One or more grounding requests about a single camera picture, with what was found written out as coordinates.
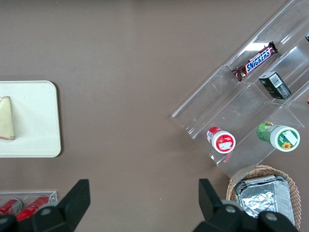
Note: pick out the green lidded cup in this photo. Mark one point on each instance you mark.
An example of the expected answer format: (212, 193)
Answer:
(285, 139)

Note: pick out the clear acrylic stepped stand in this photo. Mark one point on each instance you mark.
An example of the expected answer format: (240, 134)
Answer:
(217, 96)

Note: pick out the small black box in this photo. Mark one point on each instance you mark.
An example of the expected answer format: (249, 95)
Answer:
(275, 85)

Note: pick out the aluminium foil container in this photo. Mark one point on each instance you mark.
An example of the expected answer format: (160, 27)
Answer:
(263, 198)

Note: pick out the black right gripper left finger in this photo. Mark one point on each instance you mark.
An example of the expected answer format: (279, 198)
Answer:
(62, 212)

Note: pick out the clear acrylic bottle rack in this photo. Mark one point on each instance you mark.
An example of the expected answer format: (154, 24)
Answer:
(29, 193)

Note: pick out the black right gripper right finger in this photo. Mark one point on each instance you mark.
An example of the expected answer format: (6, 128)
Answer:
(217, 215)

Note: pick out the red cola bottle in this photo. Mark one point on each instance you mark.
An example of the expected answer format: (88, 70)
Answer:
(10, 206)
(33, 208)

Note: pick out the light wicker basket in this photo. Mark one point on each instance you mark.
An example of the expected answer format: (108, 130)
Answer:
(231, 188)

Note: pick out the Snickers chocolate bar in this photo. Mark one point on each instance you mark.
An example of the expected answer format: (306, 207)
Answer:
(257, 60)

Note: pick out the cream plastic tray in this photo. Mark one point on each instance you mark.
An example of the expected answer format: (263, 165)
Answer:
(36, 120)

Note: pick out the triangular sandwich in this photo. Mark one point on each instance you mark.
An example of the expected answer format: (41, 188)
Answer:
(6, 118)

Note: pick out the red lidded cup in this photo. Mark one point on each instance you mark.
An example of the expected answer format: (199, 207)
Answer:
(223, 142)

